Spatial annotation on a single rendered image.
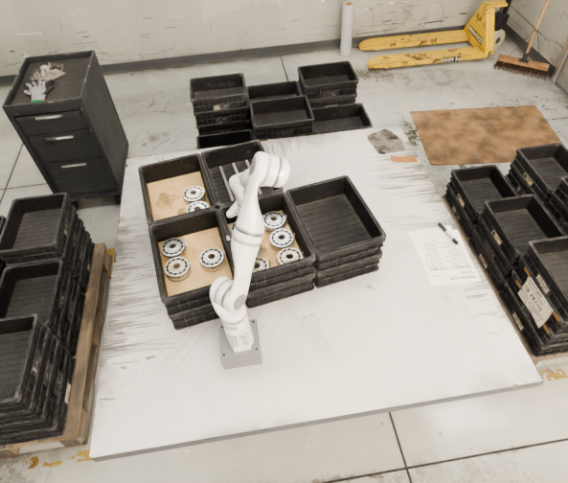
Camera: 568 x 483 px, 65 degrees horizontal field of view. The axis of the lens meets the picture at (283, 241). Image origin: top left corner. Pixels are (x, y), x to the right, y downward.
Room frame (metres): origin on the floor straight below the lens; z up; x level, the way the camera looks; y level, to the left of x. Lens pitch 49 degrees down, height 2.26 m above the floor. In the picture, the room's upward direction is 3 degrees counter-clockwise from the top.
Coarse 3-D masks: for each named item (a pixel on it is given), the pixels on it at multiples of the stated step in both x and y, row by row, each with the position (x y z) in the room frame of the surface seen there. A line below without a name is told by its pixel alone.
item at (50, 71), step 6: (42, 66) 2.77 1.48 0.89; (48, 66) 2.77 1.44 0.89; (54, 66) 2.78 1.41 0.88; (60, 66) 2.79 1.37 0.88; (36, 72) 2.71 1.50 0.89; (42, 72) 2.70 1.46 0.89; (48, 72) 2.70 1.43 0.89; (54, 72) 2.71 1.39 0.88; (60, 72) 2.72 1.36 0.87; (36, 78) 2.65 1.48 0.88; (42, 78) 2.65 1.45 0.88; (48, 78) 2.65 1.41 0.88; (54, 78) 2.66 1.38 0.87
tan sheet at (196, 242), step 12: (216, 228) 1.32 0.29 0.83; (192, 240) 1.26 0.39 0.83; (204, 240) 1.26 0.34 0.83; (216, 240) 1.26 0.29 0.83; (192, 252) 1.19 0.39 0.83; (192, 264) 1.13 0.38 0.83; (228, 264) 1.12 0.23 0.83; (192, 276) 1.07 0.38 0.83; (204, 276) 1.07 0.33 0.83; (216, 276) 1.06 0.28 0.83; (228, 276) 1.06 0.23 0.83; (168, 288) 1.01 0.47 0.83; (180, 288) 1.01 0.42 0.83; (192, 288) 1.01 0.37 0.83
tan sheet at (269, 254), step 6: (288, 228) 1.30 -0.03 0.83; (264, 234) 1.27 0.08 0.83; (270, 234) 1.27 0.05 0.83; (264, 240) 1.24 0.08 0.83; (294, 240) 1.23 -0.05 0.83; (264, 246) 1.20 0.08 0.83; (270, 246) 1.20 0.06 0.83; (294, 246) 1.19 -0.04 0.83; (264, 252) 1.17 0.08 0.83; (270, 252) 1.17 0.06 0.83; (276, 252) 1.17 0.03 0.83; (264, 258) 1.14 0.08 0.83; (270, 258) 1.14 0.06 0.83; (276, 258) 1.14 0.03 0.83; (270, 264) 1.10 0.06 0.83; (276, 264) 1.10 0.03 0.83
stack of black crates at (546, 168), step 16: (560, 144) 2.19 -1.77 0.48; (528, 160) 2.05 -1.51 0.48; (544, 160) 2.16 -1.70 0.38; (560, 160) 2.12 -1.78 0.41; (512, 176) 2.10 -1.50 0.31; (528, 176) 1.98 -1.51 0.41; (544, 176) 2.01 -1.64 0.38; (560, 176) 2.00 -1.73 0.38; (528, 192) 1.94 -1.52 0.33; (544, 192) 1.83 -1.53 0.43
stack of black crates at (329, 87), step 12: (300, 72) 3.08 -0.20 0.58; (312, 72) 3.14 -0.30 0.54; (324, 72) 3.15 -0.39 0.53; (336, 72) 3.16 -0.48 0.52; (348, 72) 3.14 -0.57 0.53; (300, 84) 3.06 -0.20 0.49; (312, 84) 3.05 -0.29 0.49; (324, 84) 2.86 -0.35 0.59; (336, 84) 2.87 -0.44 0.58; (348, 84) 2.88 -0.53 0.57; (312, 96) 2.87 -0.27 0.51; (324, 96) 2.87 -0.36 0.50; (336, 96) 2.88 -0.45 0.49; (348, 96) 2.88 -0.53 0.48
